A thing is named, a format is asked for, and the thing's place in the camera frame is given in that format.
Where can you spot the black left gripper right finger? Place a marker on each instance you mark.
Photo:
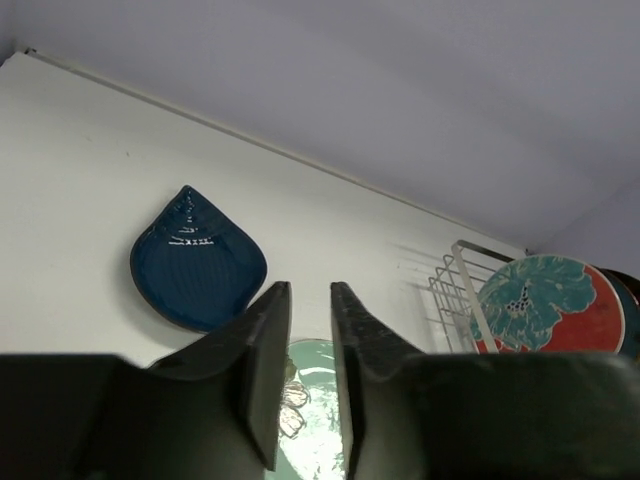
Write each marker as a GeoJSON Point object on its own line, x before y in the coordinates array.
{"type": "Point", "coordinates": [380, 423]}

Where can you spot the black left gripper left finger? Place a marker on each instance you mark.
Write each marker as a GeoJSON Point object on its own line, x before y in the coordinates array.
{"type": "Point", "coordinates": [252, 349]}

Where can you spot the dark blue leaf-shaped plate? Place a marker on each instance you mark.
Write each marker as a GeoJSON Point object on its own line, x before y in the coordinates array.
{"type": "Point", "coordinates": [196, 267]}

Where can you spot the light green flower plate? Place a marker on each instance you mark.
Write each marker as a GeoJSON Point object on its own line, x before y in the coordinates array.
{"type": "Point", "coordinates": [310, 441]}

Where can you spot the red and teal floral plate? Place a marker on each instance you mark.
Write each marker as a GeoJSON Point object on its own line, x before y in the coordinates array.
{"type": "Point", "coordinates": [545, 303]}

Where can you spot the dark teal patterned plate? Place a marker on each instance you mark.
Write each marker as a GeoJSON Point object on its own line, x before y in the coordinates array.
{"type": "Point", "coordinates": [630, 345]}

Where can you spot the dark rimmed beige plate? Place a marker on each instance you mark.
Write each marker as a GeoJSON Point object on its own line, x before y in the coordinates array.
{"type": "Point", "coordinates": [631, 283]}

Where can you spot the wire dish rack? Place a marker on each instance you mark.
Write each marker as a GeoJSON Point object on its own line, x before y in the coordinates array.
{"type": "Point", "coordinates": [456, 319]}

